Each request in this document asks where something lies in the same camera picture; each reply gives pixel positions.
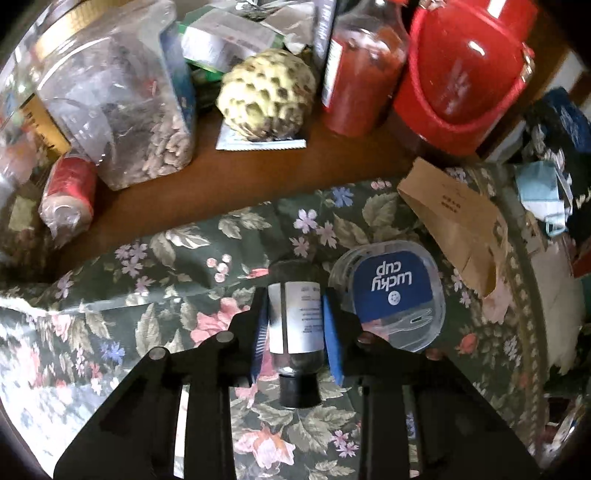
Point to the red sauce bottle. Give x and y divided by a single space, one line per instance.
360 78

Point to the blue face mask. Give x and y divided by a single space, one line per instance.
542 189

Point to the green and white packet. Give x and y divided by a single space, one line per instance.
221 39

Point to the small bottle with black cap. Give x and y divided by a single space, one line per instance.
295 323

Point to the floral tablecloth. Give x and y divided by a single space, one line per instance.
161 277

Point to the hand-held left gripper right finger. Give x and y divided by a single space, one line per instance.
333 337

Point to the brown paper bag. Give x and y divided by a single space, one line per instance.
457 217

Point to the white sachet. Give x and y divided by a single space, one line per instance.
240 144

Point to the clear plastic jar of nuts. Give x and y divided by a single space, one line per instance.
120 101

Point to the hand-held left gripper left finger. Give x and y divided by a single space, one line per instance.
261 323

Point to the silver foil packet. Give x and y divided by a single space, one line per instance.
295 23

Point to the clear lid with blue label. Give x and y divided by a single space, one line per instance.
392 286

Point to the custard apple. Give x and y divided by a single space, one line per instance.
268 94

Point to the red wrapped can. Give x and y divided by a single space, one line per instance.
69 189

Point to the red plastic jug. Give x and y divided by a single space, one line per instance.
461 78

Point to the cream cloth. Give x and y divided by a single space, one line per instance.
558 295

